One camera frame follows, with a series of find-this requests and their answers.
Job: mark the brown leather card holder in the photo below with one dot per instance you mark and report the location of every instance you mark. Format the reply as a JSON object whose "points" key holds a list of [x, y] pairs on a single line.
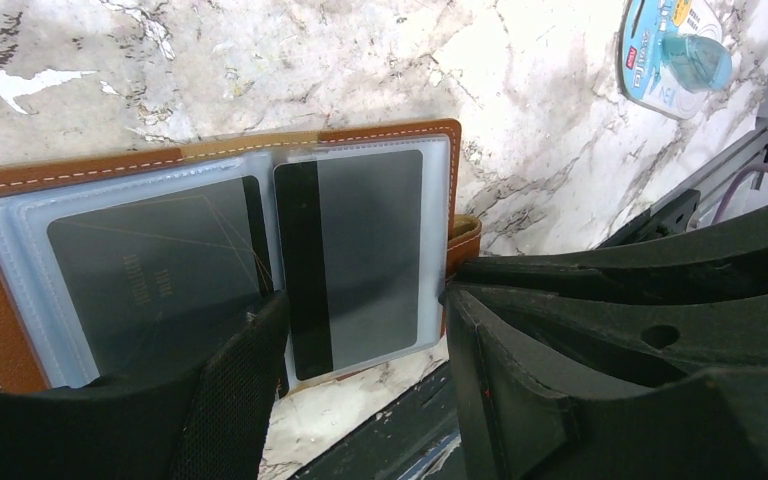
{"points": [[41, 341]]}

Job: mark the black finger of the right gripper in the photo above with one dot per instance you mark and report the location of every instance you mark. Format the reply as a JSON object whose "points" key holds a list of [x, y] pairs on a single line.
{"points": [[697, 296]]}

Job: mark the black credit card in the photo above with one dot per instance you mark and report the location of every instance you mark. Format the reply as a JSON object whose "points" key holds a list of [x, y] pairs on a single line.
{"points": [[147, 275]]}

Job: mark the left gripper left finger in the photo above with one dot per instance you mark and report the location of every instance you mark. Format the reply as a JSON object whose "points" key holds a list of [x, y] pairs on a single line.
{"points": [[199, 411]]}

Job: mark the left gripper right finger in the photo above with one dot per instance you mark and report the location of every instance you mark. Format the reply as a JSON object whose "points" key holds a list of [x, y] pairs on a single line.
{"points": [[526, 411]]}

